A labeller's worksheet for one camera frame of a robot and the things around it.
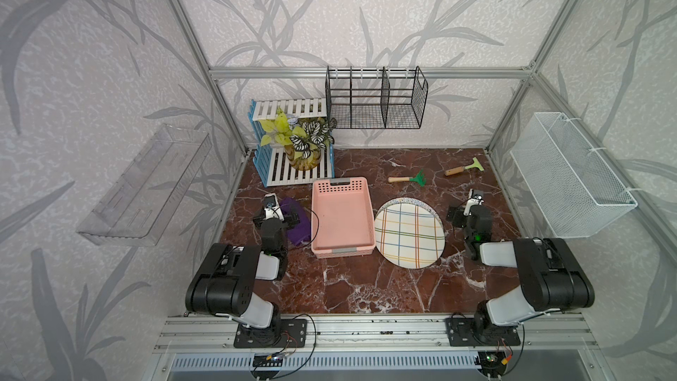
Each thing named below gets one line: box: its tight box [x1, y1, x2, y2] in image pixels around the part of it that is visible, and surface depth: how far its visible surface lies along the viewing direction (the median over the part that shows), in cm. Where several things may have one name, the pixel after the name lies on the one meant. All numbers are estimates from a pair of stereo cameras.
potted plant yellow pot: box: [259, 107, 337, 171], surface depth 93 cm
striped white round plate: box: [374, 196, 447, 270], surface depth 93 cm
